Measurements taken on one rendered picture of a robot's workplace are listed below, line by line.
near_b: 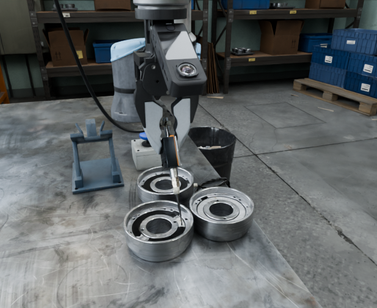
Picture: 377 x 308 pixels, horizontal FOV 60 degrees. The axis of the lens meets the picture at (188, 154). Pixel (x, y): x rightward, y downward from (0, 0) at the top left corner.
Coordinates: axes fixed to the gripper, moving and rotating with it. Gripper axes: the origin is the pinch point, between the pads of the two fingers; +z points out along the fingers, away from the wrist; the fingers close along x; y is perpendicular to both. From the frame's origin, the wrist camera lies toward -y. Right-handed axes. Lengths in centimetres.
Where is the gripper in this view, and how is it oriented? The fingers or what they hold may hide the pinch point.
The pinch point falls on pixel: (168, 147)
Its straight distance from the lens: 51.8
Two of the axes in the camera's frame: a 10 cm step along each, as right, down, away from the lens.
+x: -9.6, 1.3, -2.7
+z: 0.0, 9.0, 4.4
